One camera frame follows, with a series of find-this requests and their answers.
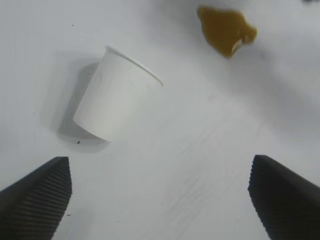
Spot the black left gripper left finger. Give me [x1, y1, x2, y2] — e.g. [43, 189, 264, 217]
[0, 156, 73, 240]

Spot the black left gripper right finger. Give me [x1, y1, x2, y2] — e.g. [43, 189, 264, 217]
[247, 154, 320, 240]

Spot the white paper cup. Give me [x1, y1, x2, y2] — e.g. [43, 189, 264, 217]
[72, 45, 165, 143]

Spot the brown liquid spill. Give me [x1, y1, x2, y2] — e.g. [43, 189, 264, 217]
[196, 5, 258, 60]

